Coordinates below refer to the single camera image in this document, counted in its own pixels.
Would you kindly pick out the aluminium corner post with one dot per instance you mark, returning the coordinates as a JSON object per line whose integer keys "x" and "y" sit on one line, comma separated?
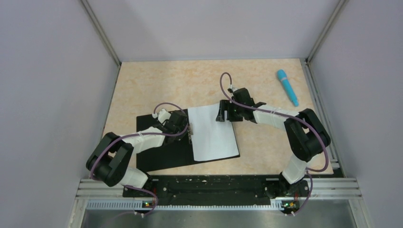
{"x": 341, "y": 4}
{"x": 100, "y": 31}

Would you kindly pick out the white A4 file folder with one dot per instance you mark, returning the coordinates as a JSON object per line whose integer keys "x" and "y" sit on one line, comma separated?
{"x": 176, "y": 154}

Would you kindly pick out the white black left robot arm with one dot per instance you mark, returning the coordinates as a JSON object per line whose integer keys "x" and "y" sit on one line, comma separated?
{"x": 109, "y": 162}

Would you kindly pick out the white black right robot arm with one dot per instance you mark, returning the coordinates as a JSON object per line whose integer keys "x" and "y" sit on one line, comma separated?
{"x": 306, "y": 135}

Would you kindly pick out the left aluminium corner post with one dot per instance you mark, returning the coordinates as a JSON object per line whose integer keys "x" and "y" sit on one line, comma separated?
{"x": 100, "y": 31}

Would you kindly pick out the right aluminium corner post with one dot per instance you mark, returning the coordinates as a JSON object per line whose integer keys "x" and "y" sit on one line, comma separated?
{"x": 341, "y": 4}

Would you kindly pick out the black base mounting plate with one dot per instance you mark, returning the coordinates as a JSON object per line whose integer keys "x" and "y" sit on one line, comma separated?
{"x": 209, "y": 190}

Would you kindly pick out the blue marker pen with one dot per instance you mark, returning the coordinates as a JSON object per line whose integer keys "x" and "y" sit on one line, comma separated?
{"x": 282, "y": 77}

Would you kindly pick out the white slotted cable duct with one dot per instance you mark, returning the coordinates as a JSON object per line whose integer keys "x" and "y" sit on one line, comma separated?
{"x": 109, "y": 204}

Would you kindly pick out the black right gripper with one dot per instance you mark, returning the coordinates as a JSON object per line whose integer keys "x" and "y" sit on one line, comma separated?
{"x": 225, "y": 110}

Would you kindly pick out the aluminium front rail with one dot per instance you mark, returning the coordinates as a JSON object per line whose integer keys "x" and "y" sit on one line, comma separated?
{"x": 323, "y": 189}

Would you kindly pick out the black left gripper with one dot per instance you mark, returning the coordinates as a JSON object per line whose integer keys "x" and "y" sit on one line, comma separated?
{"x": 185, "y": 128}

